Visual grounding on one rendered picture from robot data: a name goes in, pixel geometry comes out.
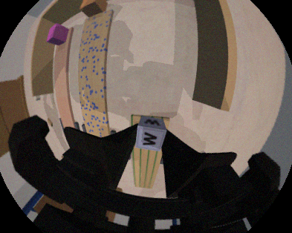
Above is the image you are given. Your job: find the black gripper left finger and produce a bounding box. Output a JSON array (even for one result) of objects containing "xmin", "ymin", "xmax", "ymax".
[{"xmin": 64, "ymin": 123, "xmax": 137, "ymax": 191}]

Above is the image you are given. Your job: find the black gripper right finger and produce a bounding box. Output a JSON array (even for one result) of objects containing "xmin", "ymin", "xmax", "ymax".
[{"xmin": 161, "ymin": 129, "xmax": 236, "ymax": 198}]

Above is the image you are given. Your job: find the tan strip with blue speckles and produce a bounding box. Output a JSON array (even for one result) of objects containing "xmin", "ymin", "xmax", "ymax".
[{"xmin": 80, "ymin": 96, "xmax": 110, "ymax": 137}]

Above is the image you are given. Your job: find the blue letter cube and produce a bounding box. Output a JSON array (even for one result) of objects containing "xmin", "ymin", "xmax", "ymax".
[{"xmin": 136, "ymin": 116, "xmax": 166, "ymax": 151}]

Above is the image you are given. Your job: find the yellow striped strip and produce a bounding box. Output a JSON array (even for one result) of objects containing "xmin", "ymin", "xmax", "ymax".
[{"xmin": 130, "ymin": 114, "xmax": 170, "ymax": 188}]

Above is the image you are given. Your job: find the pink flat strip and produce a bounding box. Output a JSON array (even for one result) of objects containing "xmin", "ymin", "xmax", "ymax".
[{"xmin": 56, "ymin": 96, "xmax": 75, "ymax": 128}]

